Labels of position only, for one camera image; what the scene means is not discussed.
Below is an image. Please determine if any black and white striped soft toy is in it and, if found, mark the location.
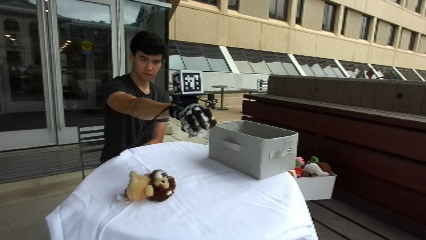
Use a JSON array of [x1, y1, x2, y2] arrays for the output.
[[178, 103, 218, 139]]

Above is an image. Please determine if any white cube of black markers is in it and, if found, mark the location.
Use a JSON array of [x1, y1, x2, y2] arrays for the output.
[[170, 69, 204, 96]]

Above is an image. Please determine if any the person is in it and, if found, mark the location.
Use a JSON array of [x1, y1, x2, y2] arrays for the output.
[[98, 30, 218, 164]]

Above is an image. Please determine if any grey fabric storage box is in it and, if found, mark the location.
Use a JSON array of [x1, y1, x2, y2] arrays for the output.
[[207, 119, 300, 181]]

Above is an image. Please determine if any lion soft toy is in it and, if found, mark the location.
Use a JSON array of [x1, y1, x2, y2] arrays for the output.
[[122, 168, 176, 203]]

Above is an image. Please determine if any metal slatted chair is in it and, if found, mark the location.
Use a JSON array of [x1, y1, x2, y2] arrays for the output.
[[75, 124, 106, 180]]

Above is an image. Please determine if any white tablecloth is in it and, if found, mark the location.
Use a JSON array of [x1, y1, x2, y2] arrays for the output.
[[43, 141, 319, 240]]

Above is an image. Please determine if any brown soft toy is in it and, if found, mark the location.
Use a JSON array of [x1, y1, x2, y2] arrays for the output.
[[315, 161, 332, 174]]

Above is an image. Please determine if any white storage box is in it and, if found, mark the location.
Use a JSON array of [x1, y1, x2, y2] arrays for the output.
[[287, 171, 338, 202]]

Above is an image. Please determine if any beige building with windows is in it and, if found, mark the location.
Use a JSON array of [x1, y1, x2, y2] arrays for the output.
[[166, 0, 426, 82]]

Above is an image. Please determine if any dark wooden bench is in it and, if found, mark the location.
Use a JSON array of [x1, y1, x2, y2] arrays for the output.
[[240, 74, 426, 240]]

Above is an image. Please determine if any small round pedestal table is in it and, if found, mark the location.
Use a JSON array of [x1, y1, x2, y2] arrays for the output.
[[210, 84, 230, 111]]

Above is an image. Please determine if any black glove cable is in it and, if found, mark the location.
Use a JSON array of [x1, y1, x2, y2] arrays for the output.
[[131, 104, 174, 148]]

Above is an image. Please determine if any glass door with metal frame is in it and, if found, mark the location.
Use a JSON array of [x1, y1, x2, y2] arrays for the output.
[[0, 0, 172, 153]]

